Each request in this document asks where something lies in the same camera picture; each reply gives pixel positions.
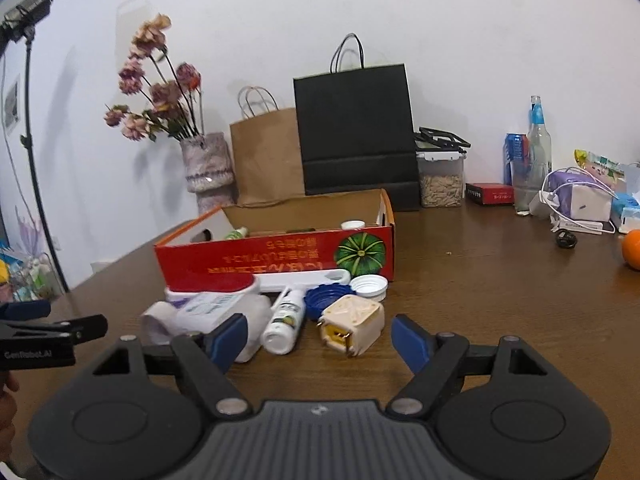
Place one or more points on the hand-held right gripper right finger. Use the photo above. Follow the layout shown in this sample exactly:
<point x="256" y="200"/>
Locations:
<point x="409" y="341"/>

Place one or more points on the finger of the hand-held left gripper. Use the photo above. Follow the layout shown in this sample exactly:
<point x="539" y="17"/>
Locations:
<point x="25" y="310"/>
<point x="60" y="331"/>

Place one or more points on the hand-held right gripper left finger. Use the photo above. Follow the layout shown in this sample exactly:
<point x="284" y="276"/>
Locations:
<point x="227" y="341"/>

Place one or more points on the beige plug adapter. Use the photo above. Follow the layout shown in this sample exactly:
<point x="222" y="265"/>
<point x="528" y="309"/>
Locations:
<point x="357" y="322"/>

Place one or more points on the white lint brush red bristles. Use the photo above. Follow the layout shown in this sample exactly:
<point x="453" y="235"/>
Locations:
<point x="300" y="282"/>

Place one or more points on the red cardboard box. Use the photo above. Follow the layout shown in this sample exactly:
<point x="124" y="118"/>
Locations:
<point x="280" y="255"/>

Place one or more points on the person's left hand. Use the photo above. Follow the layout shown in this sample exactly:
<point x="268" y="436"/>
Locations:
<point x="6" y="410"/>

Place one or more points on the large white labelled plastic bottle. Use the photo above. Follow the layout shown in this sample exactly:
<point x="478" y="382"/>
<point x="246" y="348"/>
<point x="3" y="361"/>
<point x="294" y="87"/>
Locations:
<point x="210" y="310"/>

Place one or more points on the rack of colourful items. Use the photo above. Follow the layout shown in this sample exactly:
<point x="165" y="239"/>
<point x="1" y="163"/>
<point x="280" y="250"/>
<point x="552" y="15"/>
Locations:
<point x="25" y="270"/>

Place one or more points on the small white bottle green label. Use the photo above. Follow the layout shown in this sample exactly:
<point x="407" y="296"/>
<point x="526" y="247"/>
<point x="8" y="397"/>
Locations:
<point x="284" y="322"/>

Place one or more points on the white ribbed jar lid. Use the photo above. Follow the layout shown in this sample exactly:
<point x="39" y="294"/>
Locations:
<point x="369" y="287"/>

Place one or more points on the blue scalloped bottle cap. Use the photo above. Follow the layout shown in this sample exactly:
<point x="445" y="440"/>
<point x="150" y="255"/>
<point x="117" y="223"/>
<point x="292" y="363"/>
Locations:
<point x="325" y="299"/>

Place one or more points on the white capped jar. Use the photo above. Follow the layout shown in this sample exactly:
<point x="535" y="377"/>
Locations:
<point x="352" y="224"/>

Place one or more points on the black light stand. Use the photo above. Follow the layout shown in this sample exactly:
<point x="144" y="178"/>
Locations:
<point x="32" y="170"/>

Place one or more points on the clear container of seeds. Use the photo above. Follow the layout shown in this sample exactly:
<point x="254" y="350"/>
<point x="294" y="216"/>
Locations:
<point x="441" y="185"/>

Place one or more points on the flat red box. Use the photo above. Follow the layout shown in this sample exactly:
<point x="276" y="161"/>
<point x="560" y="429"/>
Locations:
<point x="490" y="193"/>

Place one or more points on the mottled pink ceramic vase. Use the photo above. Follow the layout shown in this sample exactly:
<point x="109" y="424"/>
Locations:
<point x="207" y="167"/>

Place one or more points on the small black round object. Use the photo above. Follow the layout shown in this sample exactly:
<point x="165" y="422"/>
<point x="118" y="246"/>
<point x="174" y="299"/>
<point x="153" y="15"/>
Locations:
<point x="566" y="239"/>

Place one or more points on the brown paper bag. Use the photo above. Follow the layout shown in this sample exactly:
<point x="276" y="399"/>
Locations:
<point x="267" y="155"/>

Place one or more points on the white charger block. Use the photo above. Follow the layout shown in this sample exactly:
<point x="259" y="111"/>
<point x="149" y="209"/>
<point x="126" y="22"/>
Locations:
<point x="545" y="205"/>

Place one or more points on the flat white box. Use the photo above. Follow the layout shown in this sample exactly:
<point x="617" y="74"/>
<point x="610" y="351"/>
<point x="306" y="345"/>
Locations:
<point x="582" y="225"/>

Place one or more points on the blue drink can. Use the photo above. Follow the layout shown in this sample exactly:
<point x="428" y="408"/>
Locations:
<point x="515" y="155"/>

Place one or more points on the black paper bag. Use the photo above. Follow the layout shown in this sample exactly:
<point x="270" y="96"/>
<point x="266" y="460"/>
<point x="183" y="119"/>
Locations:
<point x="355" y="130"/>

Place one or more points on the purple tissue pack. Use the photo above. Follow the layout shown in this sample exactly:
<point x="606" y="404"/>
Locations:
<point x="580" y="200"/>

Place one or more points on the clear glass bottle blue label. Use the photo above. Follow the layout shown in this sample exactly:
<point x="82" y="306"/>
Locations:
<point x="537" y="150"/>

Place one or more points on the orange fruit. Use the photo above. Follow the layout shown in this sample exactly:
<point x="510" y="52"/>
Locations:
<point x="632" y="250"/>

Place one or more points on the blue tissue pack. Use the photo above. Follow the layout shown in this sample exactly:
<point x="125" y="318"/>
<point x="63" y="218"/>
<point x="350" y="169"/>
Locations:
<point x="629" y="212"/>

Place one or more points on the dried pink rose bouquet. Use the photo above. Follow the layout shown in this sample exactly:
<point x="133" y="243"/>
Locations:
<point x="160" y="90"/>

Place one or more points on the colourful snack packet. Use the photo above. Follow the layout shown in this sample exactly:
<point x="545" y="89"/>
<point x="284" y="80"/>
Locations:
<point x="600" y="165"/>

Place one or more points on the black lamp head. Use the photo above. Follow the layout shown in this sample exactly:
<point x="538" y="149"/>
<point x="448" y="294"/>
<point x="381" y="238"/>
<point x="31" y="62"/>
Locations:
<point x="27" y="12"/>

